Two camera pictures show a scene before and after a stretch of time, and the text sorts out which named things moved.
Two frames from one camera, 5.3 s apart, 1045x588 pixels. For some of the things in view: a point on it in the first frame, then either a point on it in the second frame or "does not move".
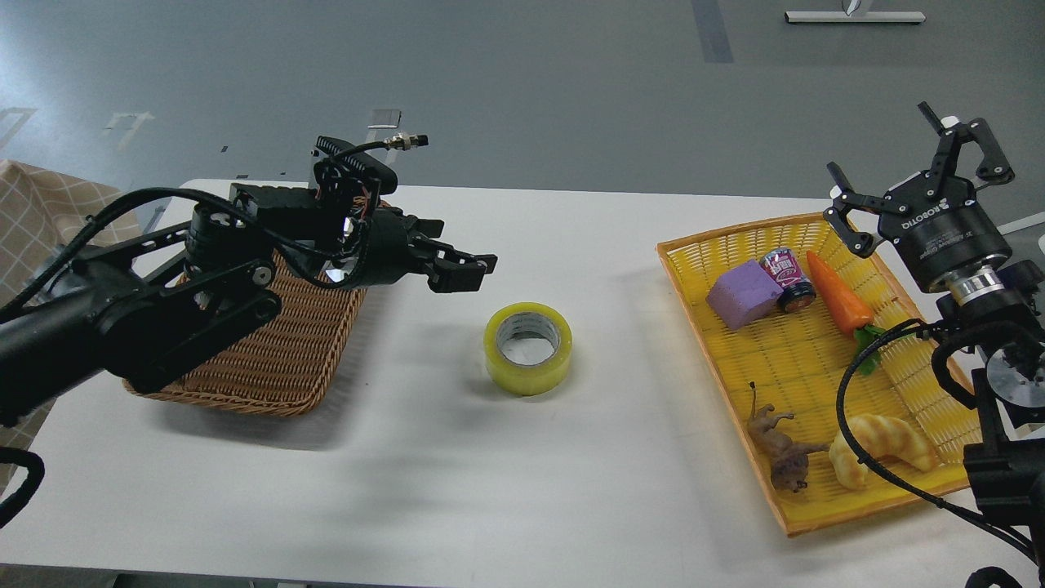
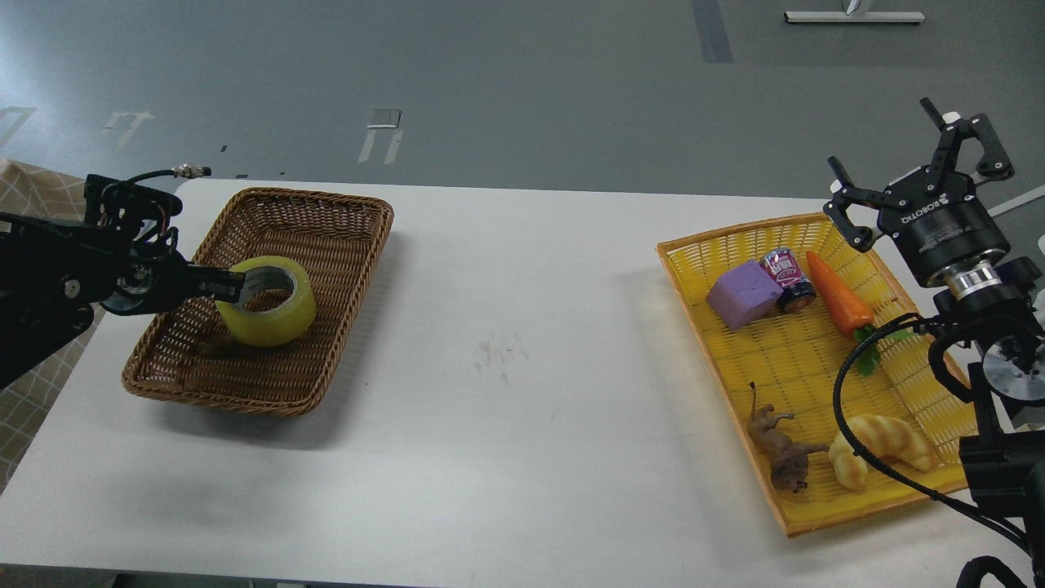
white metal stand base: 852,16 does not move
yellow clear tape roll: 527,348 → 277,303
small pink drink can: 798,292 does not move
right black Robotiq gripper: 938,234 does not move
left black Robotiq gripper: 399,248 → 157,278
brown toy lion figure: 789,462 does not move
